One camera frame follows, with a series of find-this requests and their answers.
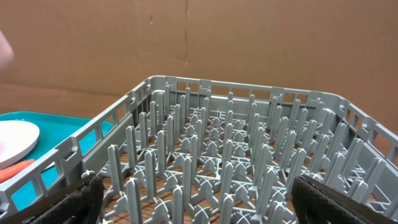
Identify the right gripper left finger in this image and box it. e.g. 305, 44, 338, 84
0, 174, 105, 224

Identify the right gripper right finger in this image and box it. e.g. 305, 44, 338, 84
292, 175, 395, 224

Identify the orange carrot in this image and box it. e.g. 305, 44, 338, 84
0, 159, 35, 183

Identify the pink bowl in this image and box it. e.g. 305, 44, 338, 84
0, 31, 14, 69

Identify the grey dishwasher rack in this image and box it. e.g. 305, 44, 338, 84
1, 76, 397, 223

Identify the teal serving tray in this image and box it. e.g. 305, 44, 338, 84
1, 111, 113, 210

